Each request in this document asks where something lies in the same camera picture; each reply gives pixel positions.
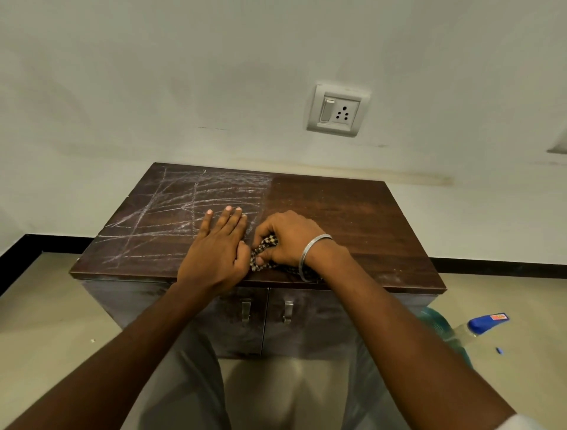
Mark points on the person's right hand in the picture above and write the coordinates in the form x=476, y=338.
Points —
x=288, y=239

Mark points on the person's left hand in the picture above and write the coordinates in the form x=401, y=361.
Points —
x=212, y=261

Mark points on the checkered cloth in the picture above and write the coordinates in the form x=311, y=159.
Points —
x=261, y=252

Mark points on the dark wooden cabinet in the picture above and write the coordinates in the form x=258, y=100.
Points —
x=345, y=221

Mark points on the blue-capped spray bottle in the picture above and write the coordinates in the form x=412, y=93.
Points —
x=483, y=322

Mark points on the person's right forearm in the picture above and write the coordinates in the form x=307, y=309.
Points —
x=416, y=354

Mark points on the person's left forearm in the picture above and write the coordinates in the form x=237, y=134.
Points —
x=106, y=363

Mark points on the person's left leg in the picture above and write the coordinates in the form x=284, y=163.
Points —
x=190, y=390

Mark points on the person's leg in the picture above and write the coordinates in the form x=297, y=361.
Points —
x=190, y=390
x=367, y=398

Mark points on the person's right leg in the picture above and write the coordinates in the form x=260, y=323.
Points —
x=367, y=398

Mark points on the silver bangle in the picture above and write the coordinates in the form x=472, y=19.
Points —
x=305, y=254

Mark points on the teal plastic basket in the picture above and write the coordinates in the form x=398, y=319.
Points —
x=436, y=323

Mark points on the black skirting board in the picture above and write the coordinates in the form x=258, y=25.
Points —
x=496, y=268

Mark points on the white shirt sleeve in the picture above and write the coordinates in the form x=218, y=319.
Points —
x=522, y=423

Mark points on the small white wall socket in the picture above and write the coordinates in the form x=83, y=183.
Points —
x=339, y=110

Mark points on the wide white switch panel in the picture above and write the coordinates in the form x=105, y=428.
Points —
x=559, y=144

